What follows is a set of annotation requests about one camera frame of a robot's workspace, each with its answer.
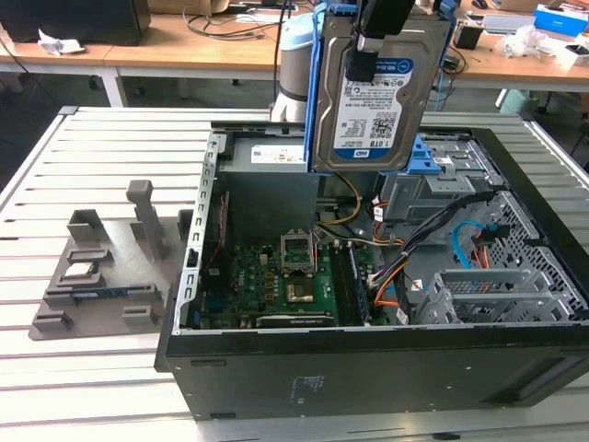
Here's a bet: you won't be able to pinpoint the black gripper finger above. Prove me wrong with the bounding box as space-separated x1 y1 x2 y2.
345 0 414 84

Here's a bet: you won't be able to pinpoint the hard disk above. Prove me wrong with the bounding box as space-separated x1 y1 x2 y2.
303 0 456 177

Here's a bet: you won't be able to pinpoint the small black box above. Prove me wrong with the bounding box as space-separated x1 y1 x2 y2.
454 23 484 50

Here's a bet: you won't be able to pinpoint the clear plastic bags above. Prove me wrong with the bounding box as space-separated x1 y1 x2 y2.
499 25 589 70

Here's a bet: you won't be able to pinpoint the blue plastic drive latch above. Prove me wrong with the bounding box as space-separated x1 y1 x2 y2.
407 133 445 176

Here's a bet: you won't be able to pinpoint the pale green bin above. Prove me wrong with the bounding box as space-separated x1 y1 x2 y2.
499 88 551 116

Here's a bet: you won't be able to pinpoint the blue cardboard box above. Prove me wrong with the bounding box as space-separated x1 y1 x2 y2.
533 4 589 31

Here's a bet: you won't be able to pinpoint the grey metal drive cage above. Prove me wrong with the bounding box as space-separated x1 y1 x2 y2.
375 133 507 227

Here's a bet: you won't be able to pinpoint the brown cardboard box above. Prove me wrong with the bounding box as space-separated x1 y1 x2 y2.
149 0 231 15

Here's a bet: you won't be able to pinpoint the grey power supply unit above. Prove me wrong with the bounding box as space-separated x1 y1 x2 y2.
216 139 321 240

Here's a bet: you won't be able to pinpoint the wooden desk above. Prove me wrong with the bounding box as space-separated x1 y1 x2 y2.
0 11 589 110

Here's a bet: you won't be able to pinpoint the metal socket cover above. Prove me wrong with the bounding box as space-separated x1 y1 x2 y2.
280 227 317 275

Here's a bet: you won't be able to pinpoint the black RAM slot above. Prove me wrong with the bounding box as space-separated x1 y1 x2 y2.
330 243 354 326

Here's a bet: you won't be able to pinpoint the CPU socket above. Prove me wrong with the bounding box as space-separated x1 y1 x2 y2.
284 272 313 306

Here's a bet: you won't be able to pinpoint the green motherboard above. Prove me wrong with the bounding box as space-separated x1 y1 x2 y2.
200 241 376 331

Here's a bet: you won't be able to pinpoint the large black box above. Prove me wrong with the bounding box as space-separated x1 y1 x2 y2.
0 0 152 46

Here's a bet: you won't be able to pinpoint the black graphics card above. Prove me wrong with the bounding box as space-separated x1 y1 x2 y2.
255 311 337 329

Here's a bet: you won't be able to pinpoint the crumpled white paper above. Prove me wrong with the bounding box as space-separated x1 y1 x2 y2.
37 28 85 57

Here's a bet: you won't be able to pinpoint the grey parts rack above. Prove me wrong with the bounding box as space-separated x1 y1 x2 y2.
28 180 194 342

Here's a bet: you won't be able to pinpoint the black open PC case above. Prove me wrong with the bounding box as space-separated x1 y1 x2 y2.
154 120 589 423

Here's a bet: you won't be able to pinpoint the blue RAM stick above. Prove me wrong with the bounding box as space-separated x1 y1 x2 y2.
68 287 153 300

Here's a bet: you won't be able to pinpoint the yellow power wires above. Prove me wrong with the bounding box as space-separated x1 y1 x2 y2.
317 175 364 227

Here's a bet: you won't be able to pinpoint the black cable bundle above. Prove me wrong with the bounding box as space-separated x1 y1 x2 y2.
367 191 501 286

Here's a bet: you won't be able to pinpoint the blue data wire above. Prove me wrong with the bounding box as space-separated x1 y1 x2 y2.
450 220 501 271

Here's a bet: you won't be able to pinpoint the orange power wire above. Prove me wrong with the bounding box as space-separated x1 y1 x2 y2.
471 225 512 269

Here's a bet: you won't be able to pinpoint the orange wire bundle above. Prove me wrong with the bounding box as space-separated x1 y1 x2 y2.
373 271 401 308

